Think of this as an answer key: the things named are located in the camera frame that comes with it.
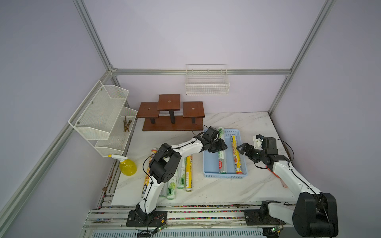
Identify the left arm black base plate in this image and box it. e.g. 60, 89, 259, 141
126, 210, 168, 228

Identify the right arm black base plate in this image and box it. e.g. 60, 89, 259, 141
244, 200, 285, 226

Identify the yellow wrap roll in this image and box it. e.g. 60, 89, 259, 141
231, 135, 243, 174
185, 155, 192, 192
141, 148, 158, 198

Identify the white wire wall basket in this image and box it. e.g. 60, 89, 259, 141
185, 64, 230, 96

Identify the red rubber glove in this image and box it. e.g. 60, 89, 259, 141
267, 168, 288, 188

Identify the yellow spray bottle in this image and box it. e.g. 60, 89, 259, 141
108, 154, 137, 176

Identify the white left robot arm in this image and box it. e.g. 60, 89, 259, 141
135, 127, 227, 218

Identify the aluminium rail frame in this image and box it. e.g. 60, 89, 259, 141
79, 193, 288, 238

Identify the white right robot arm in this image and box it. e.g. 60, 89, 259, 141
235, 134, 339, 238

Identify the white mesh two-tier shelf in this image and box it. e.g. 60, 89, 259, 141
68, 81, 138, 157

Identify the wooden clothespins bundle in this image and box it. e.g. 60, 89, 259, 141
123, 116, 132, 132

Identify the brown wooden tiered stand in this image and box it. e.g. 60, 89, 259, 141
137, 94, 205, 131

